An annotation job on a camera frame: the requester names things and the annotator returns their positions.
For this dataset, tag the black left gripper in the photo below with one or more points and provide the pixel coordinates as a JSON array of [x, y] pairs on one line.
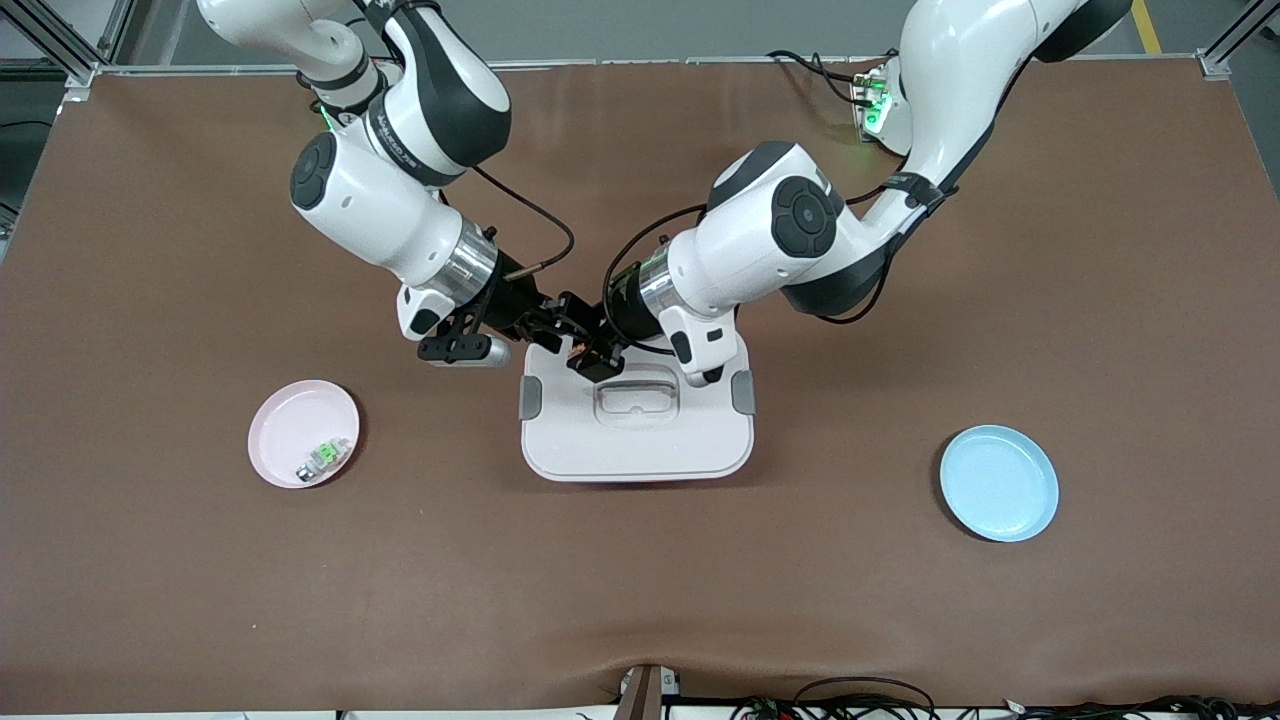
[[622, 308]]

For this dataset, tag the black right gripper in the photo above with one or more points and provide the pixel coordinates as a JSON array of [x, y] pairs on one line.
[[511, 301]]

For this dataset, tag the black and orange switch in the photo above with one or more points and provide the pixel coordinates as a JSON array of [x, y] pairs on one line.
[[573, 348]]

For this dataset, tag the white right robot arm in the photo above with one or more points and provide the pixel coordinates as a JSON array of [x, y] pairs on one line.
[[370, 200]]

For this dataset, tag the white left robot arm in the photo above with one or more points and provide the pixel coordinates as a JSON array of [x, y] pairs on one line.
[[780, 240]]

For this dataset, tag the grey box latch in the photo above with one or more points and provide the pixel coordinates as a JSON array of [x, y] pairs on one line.
[[743, 392], [530, 398]]

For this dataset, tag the white lidded storage box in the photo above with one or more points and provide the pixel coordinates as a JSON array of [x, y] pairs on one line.
[[640, 450]]

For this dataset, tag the brown table mat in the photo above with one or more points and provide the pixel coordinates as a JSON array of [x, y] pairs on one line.
[[640, 600]]

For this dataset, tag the pink round plate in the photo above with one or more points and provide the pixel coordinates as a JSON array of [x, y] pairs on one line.
[[285, 425]]

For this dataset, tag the blue round plate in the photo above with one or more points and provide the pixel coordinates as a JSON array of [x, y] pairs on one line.
[[1000, 485]]

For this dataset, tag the silver table edge rail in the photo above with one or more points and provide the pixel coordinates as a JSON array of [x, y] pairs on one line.
[[600, 64]]

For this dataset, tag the green and white switch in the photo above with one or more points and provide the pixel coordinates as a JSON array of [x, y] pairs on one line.
[[324, 458]]

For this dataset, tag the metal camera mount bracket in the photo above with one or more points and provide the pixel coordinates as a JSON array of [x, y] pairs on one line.
[[645, 692]]

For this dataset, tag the aluminium frame profile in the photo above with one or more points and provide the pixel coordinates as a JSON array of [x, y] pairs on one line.
[[1225, 45], [70, 45]]

